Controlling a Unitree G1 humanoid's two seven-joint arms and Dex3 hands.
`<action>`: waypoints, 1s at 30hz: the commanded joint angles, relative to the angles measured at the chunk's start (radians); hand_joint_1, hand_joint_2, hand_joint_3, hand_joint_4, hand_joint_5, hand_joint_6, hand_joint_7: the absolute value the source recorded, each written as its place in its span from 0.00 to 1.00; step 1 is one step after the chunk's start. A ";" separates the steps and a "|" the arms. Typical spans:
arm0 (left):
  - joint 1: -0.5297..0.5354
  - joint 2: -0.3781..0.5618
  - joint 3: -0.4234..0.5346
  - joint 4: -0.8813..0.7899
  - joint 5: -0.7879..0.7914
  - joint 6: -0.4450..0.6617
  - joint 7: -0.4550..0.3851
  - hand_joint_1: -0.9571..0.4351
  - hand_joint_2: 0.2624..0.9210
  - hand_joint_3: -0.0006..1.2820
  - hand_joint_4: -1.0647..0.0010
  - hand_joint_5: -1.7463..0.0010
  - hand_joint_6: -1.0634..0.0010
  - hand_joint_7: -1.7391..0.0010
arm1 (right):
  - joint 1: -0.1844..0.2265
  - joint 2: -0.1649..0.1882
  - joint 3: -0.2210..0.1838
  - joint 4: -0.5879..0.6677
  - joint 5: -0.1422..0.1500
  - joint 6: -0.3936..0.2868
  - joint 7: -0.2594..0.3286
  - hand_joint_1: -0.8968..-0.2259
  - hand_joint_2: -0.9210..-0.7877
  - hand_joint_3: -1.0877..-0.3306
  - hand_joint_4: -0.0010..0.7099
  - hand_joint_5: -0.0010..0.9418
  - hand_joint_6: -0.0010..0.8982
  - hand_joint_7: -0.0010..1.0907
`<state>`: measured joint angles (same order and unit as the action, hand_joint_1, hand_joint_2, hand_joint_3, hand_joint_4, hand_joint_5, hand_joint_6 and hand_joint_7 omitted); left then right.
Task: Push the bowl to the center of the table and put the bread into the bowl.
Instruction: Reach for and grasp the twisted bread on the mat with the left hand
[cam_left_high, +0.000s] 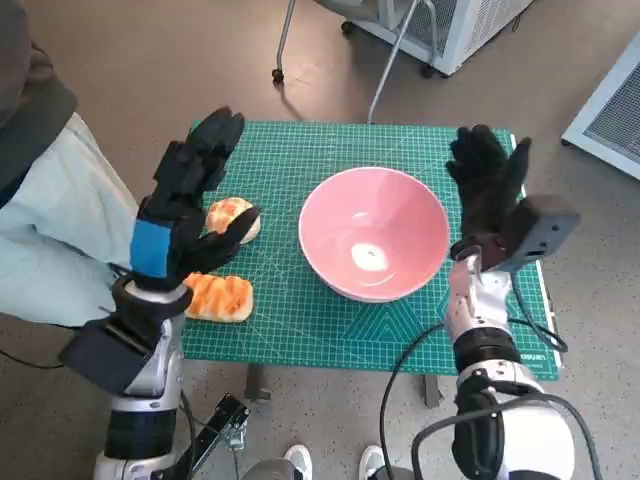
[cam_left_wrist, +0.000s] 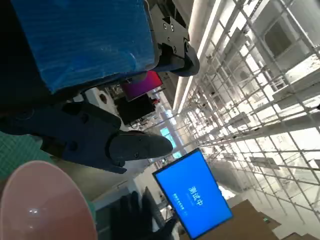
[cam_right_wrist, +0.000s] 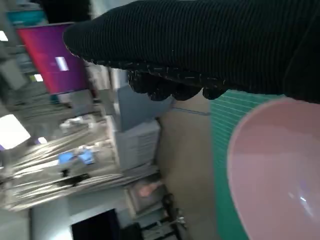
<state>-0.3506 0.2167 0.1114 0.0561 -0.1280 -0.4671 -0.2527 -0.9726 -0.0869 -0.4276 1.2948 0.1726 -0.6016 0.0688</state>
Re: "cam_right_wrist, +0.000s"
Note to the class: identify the purple lit screen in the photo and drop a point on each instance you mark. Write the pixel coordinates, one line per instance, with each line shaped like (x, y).
(50, 57)

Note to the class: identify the green cutting mat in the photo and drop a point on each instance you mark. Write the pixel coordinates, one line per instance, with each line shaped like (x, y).
(220, 140)

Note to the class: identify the pink plastic bowl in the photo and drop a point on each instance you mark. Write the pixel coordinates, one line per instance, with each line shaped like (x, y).
(275, 162)

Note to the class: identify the black television screen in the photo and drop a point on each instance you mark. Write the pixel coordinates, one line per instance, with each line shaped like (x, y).
(95, 225)

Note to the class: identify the black equipment stand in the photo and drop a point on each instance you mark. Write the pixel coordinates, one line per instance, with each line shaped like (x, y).
(172, 215)

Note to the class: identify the white grilled appliance cabinet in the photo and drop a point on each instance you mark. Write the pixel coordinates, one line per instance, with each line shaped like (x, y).
(137, 145)

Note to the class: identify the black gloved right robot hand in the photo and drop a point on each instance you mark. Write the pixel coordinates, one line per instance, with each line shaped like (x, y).
(200, 37)

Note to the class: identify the grey cluttered desk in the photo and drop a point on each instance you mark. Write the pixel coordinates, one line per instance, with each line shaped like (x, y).
(62, 170)

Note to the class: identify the grey box with pink item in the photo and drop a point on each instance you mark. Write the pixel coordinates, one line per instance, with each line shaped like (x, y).
(140, 200)

